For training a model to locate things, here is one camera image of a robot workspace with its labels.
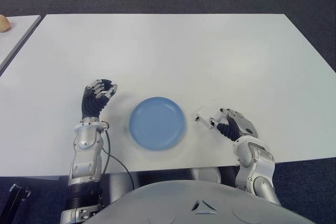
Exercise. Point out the grey robot leg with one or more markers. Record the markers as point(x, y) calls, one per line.
point(119, 184)
point(204, 175)

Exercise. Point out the beige round object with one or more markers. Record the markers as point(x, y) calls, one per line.
point(4, 23)

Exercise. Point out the grey right robot leg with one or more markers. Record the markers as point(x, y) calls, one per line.
point(204, 175)

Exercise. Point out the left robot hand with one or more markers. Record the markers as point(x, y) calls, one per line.
point(90, 103)

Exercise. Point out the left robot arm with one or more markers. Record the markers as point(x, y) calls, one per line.
point(84, 155)

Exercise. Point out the blue round plate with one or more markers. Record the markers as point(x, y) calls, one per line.
point(157, 123)

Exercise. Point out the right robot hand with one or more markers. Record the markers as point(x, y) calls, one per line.
point(236, 125)

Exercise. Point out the grey left robot leg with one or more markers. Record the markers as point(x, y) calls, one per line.
point(119, 184)

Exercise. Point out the white charger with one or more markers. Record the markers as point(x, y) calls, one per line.
point(206, 117)

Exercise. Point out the grey robot torso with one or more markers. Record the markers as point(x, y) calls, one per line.
point(170, 203)

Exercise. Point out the white side table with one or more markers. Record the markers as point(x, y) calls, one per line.
point(15, 37)

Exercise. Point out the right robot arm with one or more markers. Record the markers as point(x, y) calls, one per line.
point(256, 166)

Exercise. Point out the black stand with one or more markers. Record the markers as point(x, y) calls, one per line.
point(14, 203)

